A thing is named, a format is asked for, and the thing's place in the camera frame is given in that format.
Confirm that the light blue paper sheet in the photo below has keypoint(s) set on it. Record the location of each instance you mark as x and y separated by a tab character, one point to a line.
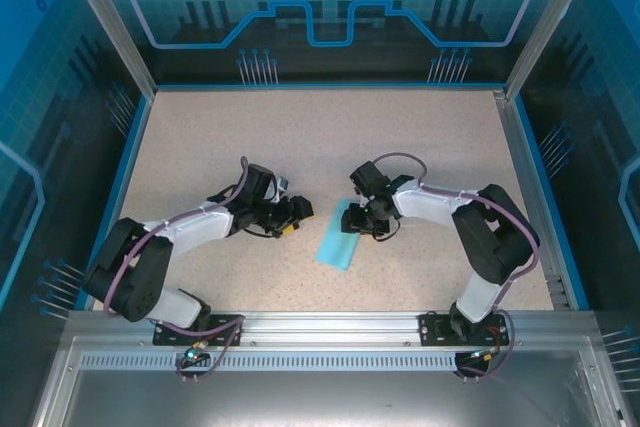
335	247

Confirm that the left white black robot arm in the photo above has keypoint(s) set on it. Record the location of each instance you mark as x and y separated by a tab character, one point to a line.
200	232

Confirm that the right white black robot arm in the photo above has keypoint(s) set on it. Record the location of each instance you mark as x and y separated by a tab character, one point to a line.
430	209

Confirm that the steel sheet tray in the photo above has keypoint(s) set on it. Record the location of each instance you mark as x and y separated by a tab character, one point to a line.
320	397

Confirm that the aluminium mounting rail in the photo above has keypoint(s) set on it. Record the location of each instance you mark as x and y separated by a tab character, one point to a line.
330	327

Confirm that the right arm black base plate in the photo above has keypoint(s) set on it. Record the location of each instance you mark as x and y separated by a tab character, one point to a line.
432	334

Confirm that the aluminium side rail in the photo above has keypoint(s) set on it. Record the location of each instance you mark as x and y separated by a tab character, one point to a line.
527	182

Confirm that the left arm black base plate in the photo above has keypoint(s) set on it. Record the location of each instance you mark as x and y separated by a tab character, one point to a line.
165	337

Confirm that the aluminium frame post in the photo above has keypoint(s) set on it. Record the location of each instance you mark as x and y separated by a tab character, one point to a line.
550	22
111	22

